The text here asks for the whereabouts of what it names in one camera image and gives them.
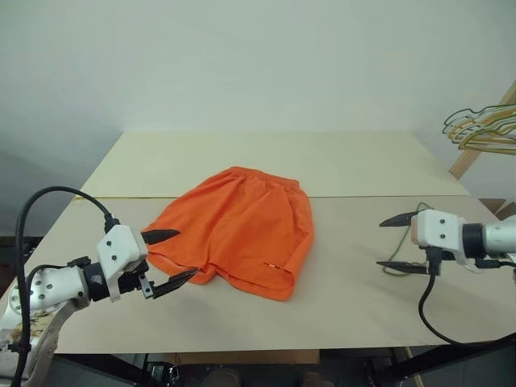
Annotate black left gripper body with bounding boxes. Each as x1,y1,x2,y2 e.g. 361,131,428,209
117,260,158,302

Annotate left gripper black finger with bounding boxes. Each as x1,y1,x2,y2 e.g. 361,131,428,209
152,267,202,301
140,228,181,246

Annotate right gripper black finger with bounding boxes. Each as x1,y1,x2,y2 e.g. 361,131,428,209
376,260,430,275
379,212,419,228

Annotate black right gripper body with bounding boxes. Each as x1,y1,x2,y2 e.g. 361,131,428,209
422,243,456,276

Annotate orange shorts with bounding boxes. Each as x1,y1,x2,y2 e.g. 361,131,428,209
145,165,315,302

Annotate yellow tape strip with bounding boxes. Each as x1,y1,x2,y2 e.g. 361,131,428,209
75,195,181,201

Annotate wooden rack pole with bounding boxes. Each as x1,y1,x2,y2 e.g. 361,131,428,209
448,78,516,178

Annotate brown wooden board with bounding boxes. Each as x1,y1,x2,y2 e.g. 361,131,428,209
175,349,320,364

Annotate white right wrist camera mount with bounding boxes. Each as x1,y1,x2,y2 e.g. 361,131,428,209
410,208,483,274

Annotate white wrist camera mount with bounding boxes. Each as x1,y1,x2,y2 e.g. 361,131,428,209
410,208,483,274
96,224,148,303

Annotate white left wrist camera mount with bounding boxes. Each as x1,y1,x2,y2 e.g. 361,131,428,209
96,224,148,303

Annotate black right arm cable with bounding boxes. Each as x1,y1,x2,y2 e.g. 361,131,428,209
417,246,516,347

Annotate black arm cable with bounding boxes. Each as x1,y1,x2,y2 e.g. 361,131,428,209
10,185,121,387
417,246,516,347

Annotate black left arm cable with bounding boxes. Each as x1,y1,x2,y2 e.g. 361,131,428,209
10,185,121,387

